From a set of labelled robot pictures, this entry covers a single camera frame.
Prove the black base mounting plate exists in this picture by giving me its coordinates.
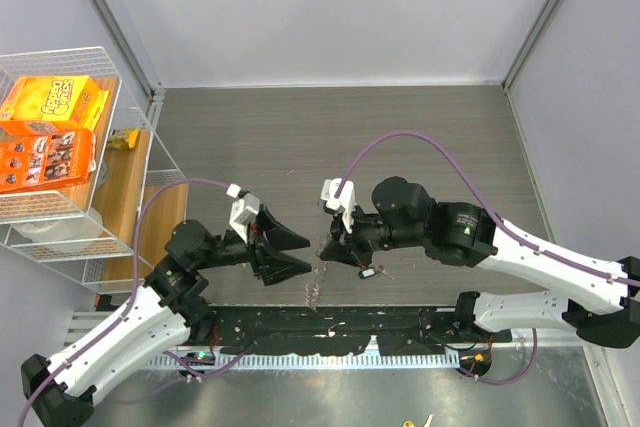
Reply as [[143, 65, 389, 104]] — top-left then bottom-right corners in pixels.
[[201, 306, 512, 357]]

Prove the slotted grey cable duct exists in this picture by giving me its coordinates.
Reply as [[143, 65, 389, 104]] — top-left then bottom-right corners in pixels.
[[139, 349, 460, 371]]

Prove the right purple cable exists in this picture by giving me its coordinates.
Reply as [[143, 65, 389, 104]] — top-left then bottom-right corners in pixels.
[[337, 131, 636, 386]]

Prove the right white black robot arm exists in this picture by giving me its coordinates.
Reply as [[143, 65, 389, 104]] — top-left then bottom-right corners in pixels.
[[318, 177, 639, 349]]

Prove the wooden shelf board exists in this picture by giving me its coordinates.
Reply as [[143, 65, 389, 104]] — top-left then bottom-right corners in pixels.
[[42, 77, 182, 294]]

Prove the orange photo printed box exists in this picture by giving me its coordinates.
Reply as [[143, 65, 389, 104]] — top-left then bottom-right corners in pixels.
[[1, 129, 96, 194]]

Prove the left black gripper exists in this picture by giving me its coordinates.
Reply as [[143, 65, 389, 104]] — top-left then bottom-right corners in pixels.
[[194, 204, 312, 283]]

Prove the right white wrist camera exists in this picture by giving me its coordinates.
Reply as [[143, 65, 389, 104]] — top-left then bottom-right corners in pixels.
[[320, 178, 356, 234]]

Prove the small yellow packet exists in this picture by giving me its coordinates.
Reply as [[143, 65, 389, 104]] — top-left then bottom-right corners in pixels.
[[106, 128, 140, 150]]

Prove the yellow orange cereal box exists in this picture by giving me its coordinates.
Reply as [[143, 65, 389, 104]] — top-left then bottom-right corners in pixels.
[[1, 75, 109, 136]]

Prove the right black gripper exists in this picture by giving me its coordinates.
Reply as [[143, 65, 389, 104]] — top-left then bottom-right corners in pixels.
[[321, 200, 426, 269]]

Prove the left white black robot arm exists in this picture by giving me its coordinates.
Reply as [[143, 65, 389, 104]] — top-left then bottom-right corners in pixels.
[[21, 206, 311, 426]]

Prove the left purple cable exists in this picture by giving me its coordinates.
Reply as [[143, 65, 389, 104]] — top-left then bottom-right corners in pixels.
[[17, 178, 241, 427]]

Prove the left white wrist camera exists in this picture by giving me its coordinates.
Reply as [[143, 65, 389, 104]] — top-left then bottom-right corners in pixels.
[[226, 184, 260, 244]]

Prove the purple cable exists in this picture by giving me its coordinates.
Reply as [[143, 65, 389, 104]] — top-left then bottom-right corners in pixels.
[[337, 131, 636, 386], [17, 178, 241, 427]]

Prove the chain of silver keyrings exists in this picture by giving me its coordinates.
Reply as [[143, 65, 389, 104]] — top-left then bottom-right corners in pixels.
[[303, 231, 334, 311]]

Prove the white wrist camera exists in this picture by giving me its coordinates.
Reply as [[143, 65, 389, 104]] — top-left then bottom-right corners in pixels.
[[226, 184, 260, 244], [320, 178, 356, 234]]

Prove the white wire basket rack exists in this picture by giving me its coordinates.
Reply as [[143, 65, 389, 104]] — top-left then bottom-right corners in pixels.
[[1, 47, 188, 294]]

